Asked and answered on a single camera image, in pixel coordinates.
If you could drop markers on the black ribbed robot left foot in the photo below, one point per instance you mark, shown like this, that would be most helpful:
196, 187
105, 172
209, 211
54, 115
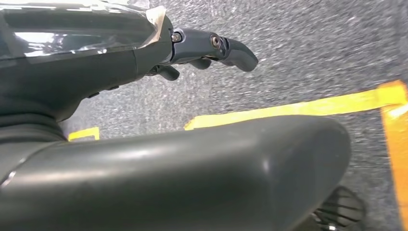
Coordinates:
344, 207

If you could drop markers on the yellow floor tape marking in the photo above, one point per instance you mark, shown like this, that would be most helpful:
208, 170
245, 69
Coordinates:
287, 110
84, 134

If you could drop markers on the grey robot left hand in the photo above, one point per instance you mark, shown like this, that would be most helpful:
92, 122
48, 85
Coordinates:
79, 63

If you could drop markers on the dark grey robot left leg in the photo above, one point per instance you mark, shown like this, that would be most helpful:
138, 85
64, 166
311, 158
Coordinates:
159, 185

